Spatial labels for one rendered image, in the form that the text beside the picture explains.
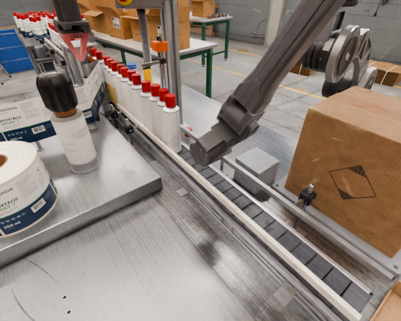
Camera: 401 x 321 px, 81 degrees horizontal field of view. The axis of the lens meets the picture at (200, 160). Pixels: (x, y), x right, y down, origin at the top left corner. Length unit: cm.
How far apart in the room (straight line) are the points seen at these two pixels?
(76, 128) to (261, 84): 51
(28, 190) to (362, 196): 78
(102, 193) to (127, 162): 15
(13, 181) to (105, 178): 24
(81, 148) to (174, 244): 39
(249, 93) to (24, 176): 52
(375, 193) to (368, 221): 8
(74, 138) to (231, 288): 57
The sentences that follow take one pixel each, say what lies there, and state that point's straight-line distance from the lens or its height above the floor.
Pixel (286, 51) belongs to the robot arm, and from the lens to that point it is 45.
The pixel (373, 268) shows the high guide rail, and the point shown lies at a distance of 55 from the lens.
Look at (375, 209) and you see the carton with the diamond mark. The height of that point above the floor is 95.
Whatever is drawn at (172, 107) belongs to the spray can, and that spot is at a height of 105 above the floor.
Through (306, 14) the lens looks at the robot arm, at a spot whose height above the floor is 132.
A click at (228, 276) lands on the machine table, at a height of 83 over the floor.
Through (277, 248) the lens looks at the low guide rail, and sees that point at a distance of 56.
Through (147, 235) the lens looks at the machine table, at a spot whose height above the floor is 83.
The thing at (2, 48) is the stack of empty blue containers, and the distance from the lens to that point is 557.
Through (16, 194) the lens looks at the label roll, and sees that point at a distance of 67.
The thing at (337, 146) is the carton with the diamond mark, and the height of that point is 106.
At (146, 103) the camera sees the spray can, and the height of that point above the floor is 101.
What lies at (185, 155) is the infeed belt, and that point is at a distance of 82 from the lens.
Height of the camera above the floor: 137
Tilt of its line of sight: 38 degrees down
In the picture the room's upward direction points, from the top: straight up
